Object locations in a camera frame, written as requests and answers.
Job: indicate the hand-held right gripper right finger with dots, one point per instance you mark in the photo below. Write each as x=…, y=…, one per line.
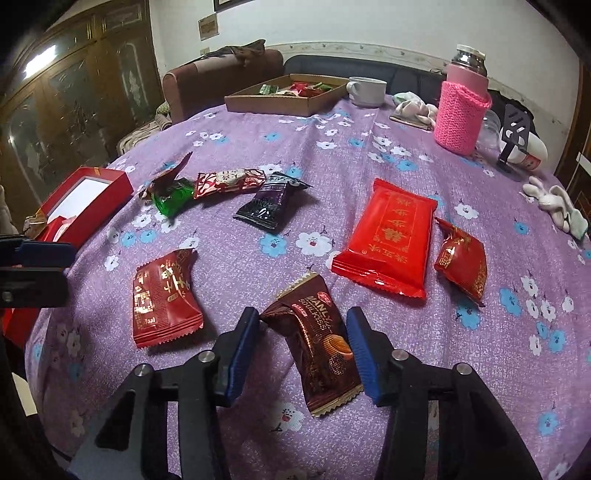
x=367, y=360

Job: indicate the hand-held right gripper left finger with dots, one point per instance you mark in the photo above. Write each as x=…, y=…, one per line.
x=242, y=360

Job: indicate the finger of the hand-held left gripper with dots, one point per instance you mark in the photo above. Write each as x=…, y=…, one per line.
x=46, y=254
x=37, y=288

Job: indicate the brown snack packet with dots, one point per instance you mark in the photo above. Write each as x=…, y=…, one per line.
x=318, y=350

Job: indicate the red cardboard box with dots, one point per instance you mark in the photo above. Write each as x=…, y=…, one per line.
x=108, y=187

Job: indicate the dark red gold-print snack packet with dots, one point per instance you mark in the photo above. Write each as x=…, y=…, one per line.
x=164, y=300

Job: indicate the large bright red packet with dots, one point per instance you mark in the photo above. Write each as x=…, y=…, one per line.
x=392, y=235

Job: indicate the small red gold snack packet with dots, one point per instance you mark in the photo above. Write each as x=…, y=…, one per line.
x=461, y=261

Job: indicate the green snack packet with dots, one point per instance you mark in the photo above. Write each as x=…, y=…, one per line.
x=173, y=201

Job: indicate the small dark red snack packet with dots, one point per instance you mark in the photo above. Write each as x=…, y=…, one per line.
x=166, y=177

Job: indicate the black purple snack packet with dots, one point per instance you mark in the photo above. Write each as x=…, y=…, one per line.
x=270, y=203

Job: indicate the red white patterned snack packet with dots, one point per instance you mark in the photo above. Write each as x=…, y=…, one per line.
x=226, y=181

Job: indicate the wooden wardrobe with glass doors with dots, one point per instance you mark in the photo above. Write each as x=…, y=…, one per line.
x=69, y=106

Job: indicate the patterned brown blanket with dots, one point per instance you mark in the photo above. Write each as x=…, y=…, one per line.
x=143, y=131

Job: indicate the purple floral tablecloth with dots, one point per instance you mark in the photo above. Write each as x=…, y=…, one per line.
x=323, y=152

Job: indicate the brown armchair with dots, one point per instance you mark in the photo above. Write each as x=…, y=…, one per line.
x=207, y=85

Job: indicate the white cloth gloves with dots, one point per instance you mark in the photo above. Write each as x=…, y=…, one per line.
x=415, y=110

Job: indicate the brown cardboard tray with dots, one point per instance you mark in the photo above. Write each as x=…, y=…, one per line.
x=277, y=104

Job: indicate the clear plastic cup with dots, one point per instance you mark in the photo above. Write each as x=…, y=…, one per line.
x=489, y=131

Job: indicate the white bottle with red label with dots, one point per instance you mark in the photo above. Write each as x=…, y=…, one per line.
x=533, y=154

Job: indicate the bottle with pink knit sleeve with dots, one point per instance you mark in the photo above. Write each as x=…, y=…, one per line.
x=459, y=110

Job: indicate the white cup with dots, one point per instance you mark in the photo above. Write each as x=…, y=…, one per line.
x=367, y=92

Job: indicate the pile of assorted snack packets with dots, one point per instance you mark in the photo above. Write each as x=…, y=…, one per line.
x=300, y=87

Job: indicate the brown clothes on armchair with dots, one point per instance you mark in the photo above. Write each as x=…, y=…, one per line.
x=240, y=50

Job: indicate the black leather sofa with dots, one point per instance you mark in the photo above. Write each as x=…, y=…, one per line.
x=332, y=67

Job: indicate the yellow wall plaque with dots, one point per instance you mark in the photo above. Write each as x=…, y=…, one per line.
x=207, y=26

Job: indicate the framed wall painting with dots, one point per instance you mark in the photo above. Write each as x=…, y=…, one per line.
x=228, y=3

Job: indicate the wooden door frame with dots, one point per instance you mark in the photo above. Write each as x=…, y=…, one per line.
x=572, y=124

